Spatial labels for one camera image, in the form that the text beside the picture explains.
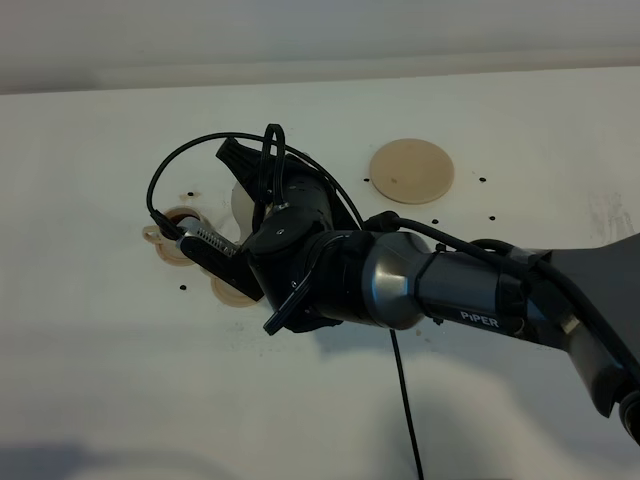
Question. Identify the far beige cup saucer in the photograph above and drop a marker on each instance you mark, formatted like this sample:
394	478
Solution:
169	252

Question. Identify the round beige teapot saucer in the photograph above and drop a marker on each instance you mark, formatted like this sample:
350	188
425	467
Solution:
411	171

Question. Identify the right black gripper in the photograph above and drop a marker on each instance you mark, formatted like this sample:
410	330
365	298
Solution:
307	256

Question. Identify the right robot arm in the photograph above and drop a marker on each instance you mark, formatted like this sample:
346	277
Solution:
584	302

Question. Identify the far beige teacup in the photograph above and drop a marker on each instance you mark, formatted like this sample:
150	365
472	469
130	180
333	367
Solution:
165	227

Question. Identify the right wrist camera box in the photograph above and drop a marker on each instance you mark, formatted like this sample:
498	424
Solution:
218	256

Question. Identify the beige brown teapot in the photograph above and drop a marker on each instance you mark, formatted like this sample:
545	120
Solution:
242	207

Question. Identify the near beige cup saucer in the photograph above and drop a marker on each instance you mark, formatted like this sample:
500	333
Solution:
230	296

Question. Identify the beige cup saucer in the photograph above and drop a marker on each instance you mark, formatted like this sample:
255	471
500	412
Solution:
230	296
169	252

